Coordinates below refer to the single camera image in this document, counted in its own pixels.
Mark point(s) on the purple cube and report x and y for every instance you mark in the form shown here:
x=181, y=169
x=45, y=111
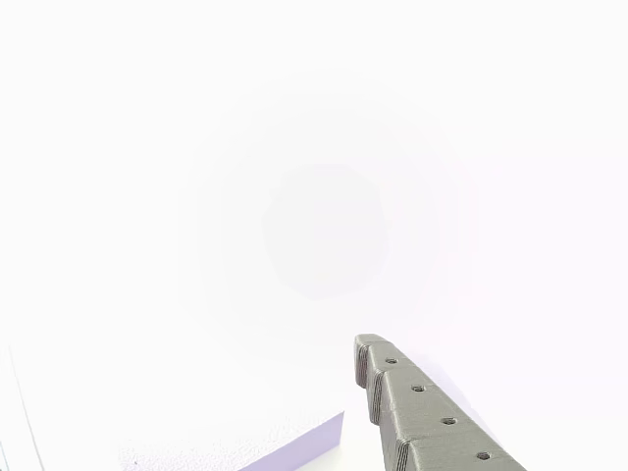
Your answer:
x=294, y=449

